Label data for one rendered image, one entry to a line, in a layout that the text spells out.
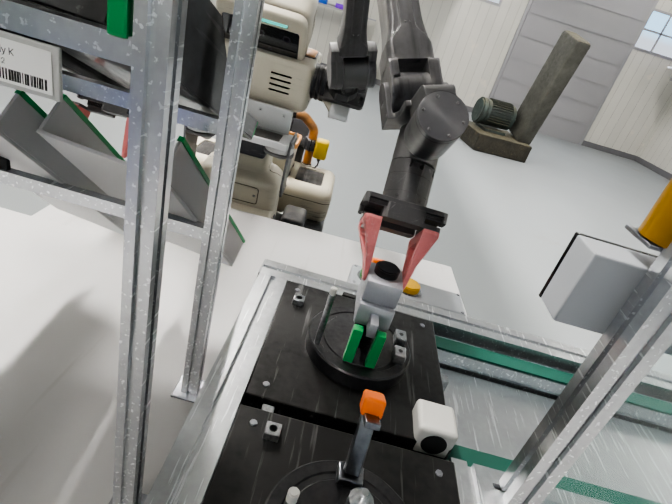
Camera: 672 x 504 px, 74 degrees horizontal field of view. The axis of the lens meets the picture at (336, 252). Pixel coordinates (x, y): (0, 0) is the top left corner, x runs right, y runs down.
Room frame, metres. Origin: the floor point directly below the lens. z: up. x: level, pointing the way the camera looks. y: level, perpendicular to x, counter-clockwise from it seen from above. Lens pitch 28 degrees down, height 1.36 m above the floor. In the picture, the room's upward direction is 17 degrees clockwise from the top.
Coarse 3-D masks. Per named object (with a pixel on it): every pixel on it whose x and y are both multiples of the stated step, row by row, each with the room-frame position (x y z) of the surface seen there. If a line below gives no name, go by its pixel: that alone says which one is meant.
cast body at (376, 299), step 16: (368, 272) 0.47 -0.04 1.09; (384, 272) 0.46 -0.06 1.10; (400, 272) 0.49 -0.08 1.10; (368, 288) 0.45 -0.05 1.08; (384, 288) 0.45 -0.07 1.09; (400, 288) 0.45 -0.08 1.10; (368, 304) 0.45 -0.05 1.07; (384, 304) 0.45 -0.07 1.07; (368, 320) 0.44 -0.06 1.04; (384, 320) 0.44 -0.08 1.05; (368, 336) 0.42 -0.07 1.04
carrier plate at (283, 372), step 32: (288, 288) 0.57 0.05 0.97; (288, 320) 0.49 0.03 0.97; (416, 320) 0.59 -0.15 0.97; (288, 352) 0.43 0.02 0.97; (416, 352) 0.51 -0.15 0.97; (256, 384) 0.37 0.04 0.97; (288, 384) 0.38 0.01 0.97; (320, 384) 0.40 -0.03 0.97; (416, 384) 0.45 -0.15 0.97; (288, 416) 0.35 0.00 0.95; (320, 416) 0.35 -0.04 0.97; (352, 416) 0.36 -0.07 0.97; (384, 416) 0.38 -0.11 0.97
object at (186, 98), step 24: (24, 0) 0.29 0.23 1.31; (48, 0) 0.29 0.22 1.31; (72, 0) 0.29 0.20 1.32; (96, 0) 0.29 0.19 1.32; (192, 0) 0.37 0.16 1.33; (192, 24) 0.38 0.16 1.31; (216, 24) 0.41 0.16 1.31; (192, 48) 0.38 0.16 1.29; (216, 48) 0.42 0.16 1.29; (120, 72) 0.40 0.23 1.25; (192, 72) 0.38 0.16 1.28; (216, 72) 0.43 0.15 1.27; (192, 96) 0.39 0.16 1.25; (216, 96) 0.43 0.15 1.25
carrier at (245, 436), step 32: (256, 416) 0.32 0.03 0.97; (224, 448) 0.28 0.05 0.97; (256, 448) 0.29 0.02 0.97; (288, 448) 0.30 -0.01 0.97; (320, 448) 0.31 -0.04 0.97; (384, 448) 0.33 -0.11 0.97; (224, 480) 0.25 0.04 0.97; (256, 480) 0.26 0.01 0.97; (288, 480) 0.25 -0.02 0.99; (320, 480) 0.26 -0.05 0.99; (352, 480) 0.26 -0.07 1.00; (384, 480) 0.30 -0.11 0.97; (416, 480) 0.31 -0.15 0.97; (448, 480) 0.32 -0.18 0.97
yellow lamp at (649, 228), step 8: (664, 192) 0.37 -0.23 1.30; (664, 200) 0.36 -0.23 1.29; (656, 208) 0.37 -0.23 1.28; (664, 208) 0.36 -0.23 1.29; (648, 216) 0.37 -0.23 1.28; (656, 216) 0.36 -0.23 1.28; (664, 216) 0.35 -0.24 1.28; (648, 224) 0.36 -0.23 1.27; (656, 224) 0.36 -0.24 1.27; (664, 224) 0.35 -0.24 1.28; (640, 232) 0.37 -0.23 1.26; (648, 232) 0.36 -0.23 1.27; (656, 232) 0.35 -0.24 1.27; (664, 232) 0.35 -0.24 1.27; (656, 240) 0.35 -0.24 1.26; (664, 240) 0.35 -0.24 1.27; (664, 248) 0.35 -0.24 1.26
